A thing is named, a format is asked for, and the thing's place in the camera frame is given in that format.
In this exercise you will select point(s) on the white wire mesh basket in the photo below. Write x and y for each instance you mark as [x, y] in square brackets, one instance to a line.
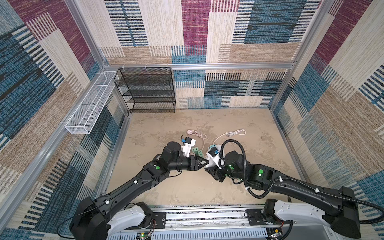
[84, 118]

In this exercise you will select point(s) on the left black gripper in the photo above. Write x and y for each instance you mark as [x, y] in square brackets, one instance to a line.
[194, 166]

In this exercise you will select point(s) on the black wire mesh shelf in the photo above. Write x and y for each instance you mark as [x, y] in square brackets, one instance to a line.
[147, 90]

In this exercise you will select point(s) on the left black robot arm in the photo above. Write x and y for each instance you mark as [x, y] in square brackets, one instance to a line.
[105, 216]

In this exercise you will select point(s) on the green plug adapter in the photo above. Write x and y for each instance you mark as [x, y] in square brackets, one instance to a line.
[200, 154]
[195, 149]

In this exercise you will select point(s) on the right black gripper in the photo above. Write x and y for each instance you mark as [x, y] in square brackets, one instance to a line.
[216, 172]

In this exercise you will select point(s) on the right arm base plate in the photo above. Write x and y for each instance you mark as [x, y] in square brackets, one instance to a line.
[258, 217]

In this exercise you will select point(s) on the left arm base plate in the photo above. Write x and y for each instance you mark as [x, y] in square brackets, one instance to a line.
[156, 220]

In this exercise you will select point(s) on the aluminium mounting rail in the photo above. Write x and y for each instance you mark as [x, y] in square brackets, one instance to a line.
[227, 222]

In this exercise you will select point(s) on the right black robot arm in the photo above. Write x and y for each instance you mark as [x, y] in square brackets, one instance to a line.
[337, 209]

